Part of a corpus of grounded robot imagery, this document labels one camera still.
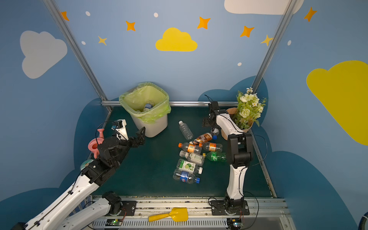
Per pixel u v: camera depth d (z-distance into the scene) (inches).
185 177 31.5
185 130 40.2
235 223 28.1
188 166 33.9
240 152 21.5
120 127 22.4
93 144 33.9
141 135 24.9
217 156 34.9
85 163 32.1
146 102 41.1
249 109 32.8
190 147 36.6
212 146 36.7
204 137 38.7
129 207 29.6
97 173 19.2
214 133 40.0
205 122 35.6
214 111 28.9
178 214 28.7
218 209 29.1
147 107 38.9
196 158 34.1
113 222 27.9
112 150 19.6
